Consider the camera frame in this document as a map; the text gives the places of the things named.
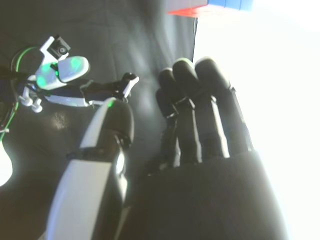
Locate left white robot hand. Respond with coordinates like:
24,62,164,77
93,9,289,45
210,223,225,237
43,56,288,240

